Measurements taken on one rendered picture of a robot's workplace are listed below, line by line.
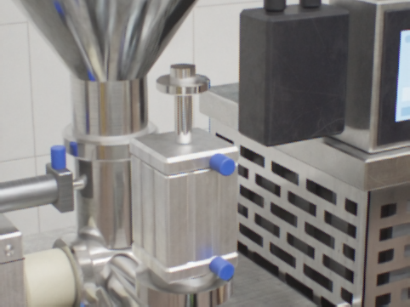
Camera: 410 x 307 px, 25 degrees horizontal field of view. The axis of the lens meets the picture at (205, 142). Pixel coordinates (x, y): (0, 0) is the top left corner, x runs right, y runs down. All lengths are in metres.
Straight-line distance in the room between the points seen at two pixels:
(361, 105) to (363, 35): 0.05
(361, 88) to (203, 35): 1.59
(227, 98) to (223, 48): 1.46
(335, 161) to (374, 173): 0.04
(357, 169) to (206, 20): 1.59
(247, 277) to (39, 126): 1.36
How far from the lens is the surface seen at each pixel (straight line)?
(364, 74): 0.68
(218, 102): 0.84
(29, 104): 2.10
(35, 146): 2.13
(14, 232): 0.61
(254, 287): 0.79
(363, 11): 0.67
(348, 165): 0.69
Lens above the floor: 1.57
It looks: 17 degrees down
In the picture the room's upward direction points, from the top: straight up
